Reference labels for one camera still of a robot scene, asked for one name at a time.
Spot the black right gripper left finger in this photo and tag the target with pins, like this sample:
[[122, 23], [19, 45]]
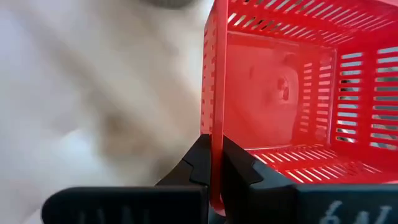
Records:
[[140, 205]]

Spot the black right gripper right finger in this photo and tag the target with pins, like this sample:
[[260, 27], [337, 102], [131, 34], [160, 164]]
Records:
[[280, 205]]

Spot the red slotted plastic basket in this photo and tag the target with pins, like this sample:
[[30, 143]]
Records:
[[357, 40]]

